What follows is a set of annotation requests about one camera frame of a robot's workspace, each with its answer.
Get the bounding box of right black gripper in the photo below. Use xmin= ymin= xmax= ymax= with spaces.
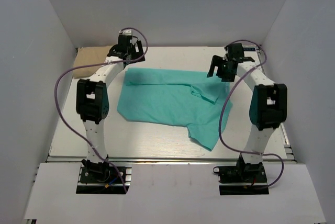
xmin=208 ymin=55 xmax=236 ymax=82

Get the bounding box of teal t shirt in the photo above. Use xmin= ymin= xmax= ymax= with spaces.
xmin=117 ymin=68 xmax=232 ymax=150

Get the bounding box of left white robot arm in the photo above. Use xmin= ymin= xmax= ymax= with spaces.
xmin=76 ymin=29 xmax=143 ymax=182

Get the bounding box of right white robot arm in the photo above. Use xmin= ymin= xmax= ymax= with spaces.
xmin=207 ymin=41 xmax=287 ymax=182

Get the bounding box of blue table label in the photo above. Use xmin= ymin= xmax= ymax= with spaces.
xmin=243 ymin=47 xmax=256 ymax=52

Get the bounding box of folded beige t shirt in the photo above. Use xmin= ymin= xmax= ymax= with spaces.
xmin=73 ymin=46 xmax=111 ymax=79

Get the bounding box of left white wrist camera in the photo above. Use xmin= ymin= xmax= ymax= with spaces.
xmin=119 ymin=28 xmax=132 ymax=37

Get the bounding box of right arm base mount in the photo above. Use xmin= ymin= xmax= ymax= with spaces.
xmin=213 ymin=166 xmax=269 ymax=196

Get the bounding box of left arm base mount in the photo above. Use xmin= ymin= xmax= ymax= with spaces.
xmin=76 ymin=166 xmax=126 ymax=195

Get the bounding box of aluminium table front rail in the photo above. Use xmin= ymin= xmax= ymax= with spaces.
xmin=46 ymin=155 xmax=296 ymax=164

